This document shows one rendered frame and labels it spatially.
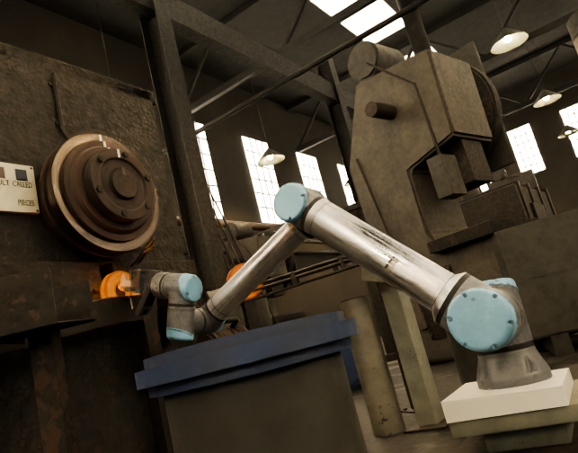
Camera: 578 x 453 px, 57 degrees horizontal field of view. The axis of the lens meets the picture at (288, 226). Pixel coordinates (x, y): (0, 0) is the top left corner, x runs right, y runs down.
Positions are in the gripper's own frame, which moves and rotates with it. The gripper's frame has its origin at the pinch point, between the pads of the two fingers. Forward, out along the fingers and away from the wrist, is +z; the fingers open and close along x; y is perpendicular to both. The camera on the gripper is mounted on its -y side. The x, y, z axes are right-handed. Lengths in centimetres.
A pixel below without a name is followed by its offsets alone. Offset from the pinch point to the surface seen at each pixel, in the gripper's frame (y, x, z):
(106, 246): 15.1, 6.1, 1.1
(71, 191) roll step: 33.9, 18.0, 5.3
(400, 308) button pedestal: -7, -63, -82
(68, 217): 25.1, 19.3, 4.3
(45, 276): 8, 55, -41
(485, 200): 88, -663, 34
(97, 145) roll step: 53, 3, 12
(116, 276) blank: 4.4, 2.2, 0.1
